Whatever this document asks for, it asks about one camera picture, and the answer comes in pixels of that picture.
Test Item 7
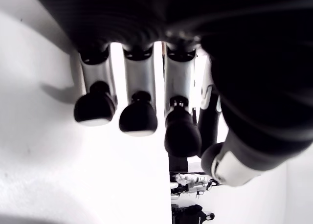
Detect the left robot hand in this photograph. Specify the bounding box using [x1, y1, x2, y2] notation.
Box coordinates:
[30, 0, 313, 188]

